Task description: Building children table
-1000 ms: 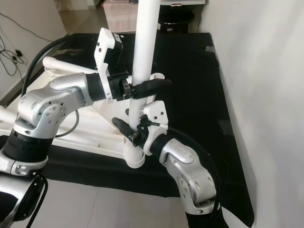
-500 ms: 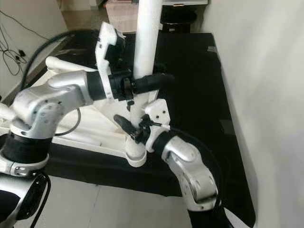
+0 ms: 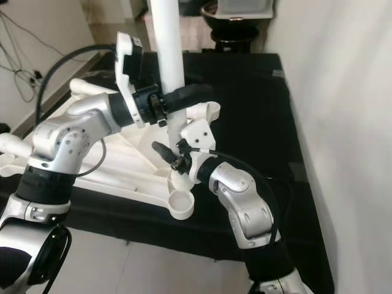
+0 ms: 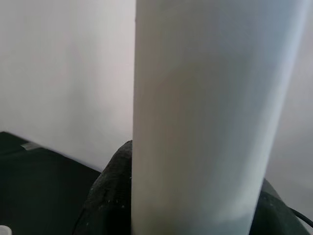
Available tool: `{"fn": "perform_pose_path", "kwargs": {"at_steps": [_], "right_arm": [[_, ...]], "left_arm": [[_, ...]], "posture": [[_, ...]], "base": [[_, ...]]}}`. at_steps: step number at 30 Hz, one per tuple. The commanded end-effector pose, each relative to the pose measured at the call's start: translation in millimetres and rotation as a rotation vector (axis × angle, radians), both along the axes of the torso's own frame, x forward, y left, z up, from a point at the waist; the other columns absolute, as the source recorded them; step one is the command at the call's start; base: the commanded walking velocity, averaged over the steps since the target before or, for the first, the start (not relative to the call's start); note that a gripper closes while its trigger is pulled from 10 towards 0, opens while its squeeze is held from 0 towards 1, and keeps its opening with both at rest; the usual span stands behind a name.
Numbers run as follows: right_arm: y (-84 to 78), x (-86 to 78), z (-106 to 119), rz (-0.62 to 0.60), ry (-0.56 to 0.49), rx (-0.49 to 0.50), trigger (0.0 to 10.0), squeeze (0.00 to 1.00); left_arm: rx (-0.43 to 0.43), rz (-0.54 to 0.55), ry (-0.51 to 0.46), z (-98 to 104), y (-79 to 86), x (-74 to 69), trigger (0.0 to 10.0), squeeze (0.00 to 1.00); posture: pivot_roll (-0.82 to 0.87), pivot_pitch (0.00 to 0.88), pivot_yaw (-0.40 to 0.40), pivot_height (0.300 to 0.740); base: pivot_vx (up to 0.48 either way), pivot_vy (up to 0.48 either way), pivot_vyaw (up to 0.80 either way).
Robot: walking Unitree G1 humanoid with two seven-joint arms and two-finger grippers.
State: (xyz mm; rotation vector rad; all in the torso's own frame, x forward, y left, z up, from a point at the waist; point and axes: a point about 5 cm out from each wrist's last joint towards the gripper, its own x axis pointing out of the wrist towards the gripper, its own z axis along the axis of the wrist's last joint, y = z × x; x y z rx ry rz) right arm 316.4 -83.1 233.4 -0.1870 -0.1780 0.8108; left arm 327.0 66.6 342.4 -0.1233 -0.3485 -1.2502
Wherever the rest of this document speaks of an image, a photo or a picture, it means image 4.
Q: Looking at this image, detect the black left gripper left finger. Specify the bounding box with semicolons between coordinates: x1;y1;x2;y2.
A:
73;140;134;235

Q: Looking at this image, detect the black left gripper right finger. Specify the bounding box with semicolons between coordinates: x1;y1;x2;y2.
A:
248;178;309;235

